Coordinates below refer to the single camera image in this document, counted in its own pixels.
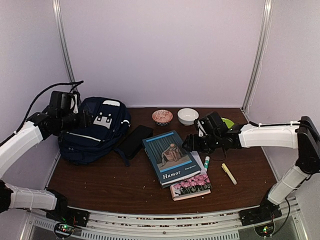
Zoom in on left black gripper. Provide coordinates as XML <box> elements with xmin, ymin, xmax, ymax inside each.
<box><xmin>57</xmin><ymin>108</ymin><xmax>95</xmax><ymax>131</ymax></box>

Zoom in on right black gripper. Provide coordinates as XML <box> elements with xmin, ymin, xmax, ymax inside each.
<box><xmin>182</xmin><ymin>133</ymin><xmax>221</xmax><ymax>154</ymax></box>

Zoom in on navy blue backpack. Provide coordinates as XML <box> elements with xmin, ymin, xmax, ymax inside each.
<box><xmin>58</xmin><ymin>97</ymin><xmax>132</xmax><ymax>165</ymax></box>

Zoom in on blue Humor book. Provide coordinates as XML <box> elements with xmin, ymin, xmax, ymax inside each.
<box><xmin>142</xmin><ymin>130</ymin><xmax>201</xmax><ymax>188</ymax></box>

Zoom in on black pencil case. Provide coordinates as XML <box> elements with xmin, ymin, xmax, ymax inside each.
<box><xmin>116</xmin><ymin>125</ymin><xmax>154</xmax><ymax>160</ymax></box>

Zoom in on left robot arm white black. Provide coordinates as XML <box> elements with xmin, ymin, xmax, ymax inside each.
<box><xmin>0</xmin><ymin>110</ymin><xmax>93</xmax><ymax>222</ymax></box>

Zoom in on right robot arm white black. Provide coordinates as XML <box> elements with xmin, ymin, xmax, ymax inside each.
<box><xmin>182</xmin><ymin>112</ymin><xmax>320</xmax><ymax>221</ymax></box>

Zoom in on white ceramic bowl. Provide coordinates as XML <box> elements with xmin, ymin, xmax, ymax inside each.
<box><xmin>177</xmin><ymin>108</ymin><xmax>199</xmax><ymax>126</ymax></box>

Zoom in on white green glue stick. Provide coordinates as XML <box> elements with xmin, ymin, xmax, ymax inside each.
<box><xmin>203</xmin><ymin>156</ymin><xmax>210</xmax><ymax>172</ymax></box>

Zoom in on red patterned bowl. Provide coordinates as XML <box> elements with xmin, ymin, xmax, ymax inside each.
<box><xmin>151</xmin><ymin>109</ymin><xmax>173</xmax><ymax>126</ymax></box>

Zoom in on cream yellow marker pen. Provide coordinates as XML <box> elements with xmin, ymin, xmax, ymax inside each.
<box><xmin>221</xmin><ymin>163</ymin><xmax>237</xmax><ymax>185</ymax></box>

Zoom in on pink flower Fate book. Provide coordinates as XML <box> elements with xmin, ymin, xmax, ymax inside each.
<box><xmin>170</xmin><ymin>173</ymin><xmax>212</xmax><ymax>201</ymax></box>

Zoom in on green plate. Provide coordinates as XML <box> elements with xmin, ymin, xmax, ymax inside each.
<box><xmin>221</xmin><ymin>117</ymin><xmax>235</xmax><ymax>129</ymax></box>

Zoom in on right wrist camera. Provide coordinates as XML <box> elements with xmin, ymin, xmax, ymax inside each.
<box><xmin>194</xmin><ymin>111</ymin><xmax>229</xmax><ymax>137</ymax></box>

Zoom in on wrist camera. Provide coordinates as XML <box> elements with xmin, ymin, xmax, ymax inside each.
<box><xmin>194</xmin><ymin>111</ymin><xmax>229</xmax><ymax>137</ymax></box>
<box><xmin>49</xmin><ymin>91</ymin><xmax>80</xmax><ymax>115</ymax></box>

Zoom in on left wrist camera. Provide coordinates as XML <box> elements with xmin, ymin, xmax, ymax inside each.
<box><xmin>49</xmin><ymin>91</ymin><xmax>80</xmax><ymax>115</ymax></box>

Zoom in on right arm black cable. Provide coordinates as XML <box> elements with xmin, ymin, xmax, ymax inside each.
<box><xmin>209</xmin><ymin>146</ymin><xmax>231</xmax><ymax>162</ymax></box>

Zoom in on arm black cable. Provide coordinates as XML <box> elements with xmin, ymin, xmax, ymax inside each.
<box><xmin>209</xmin><ymin>146</ymin><xmax>231</xmax><ymax>162</ymax></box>
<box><xmin>14</xmin><ymin>80</ymin><xmax>85</xmax><ymax>133</ymax></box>

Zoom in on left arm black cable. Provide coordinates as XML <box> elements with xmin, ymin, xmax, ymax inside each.
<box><xmin>14</xmin><ymin>80</ymin><xmax>85</xmax><ymax>133</ymax></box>

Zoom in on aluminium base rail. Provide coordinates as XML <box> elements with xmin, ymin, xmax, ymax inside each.
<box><xmin>23</xmin><ymin>196</ymin><xmax>307</xmax><ymax>240</ymax></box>

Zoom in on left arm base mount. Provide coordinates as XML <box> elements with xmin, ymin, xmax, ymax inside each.
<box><xmin>44</xmin><ymin>207</ymin><xmax>90</xmax><ymax>240</ymax></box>

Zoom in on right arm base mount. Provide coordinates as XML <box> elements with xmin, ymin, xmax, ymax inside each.
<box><xmin>238</xmin><ymin>206</ymin><xmax>282</xmax><ymax>238</ymax></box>

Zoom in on left aluminium frame post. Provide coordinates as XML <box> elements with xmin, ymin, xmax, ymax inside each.
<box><xmin>52</xmin><ymin>0</ymin><xmax>76</xmax><ymax>83</ymax></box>

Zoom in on aluminium frame post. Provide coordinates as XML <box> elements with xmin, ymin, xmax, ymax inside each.
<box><xmin>241</xmin><ymin>0</ymin><xmax>274</xmax><ymax>116</ymax></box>
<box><xmin>52</xmin><ymin>0</ymin><xmax>76</xmax><ymax>83</ymax></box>

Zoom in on right aluminium frame post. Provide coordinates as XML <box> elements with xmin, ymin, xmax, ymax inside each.
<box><xmin>241</xmin><ymin>0</ymin><xmax>274</xmax><ymax>116</ymax></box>

